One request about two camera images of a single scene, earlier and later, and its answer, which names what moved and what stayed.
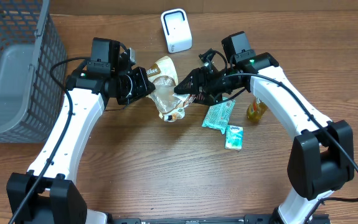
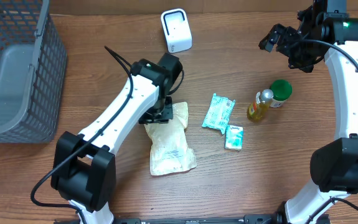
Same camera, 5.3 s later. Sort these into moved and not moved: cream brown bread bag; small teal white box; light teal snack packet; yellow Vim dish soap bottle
Moved: cream brown bread bag
Not moved: yellow Vim dish soap bottle; small teal white box; light teal snack packet
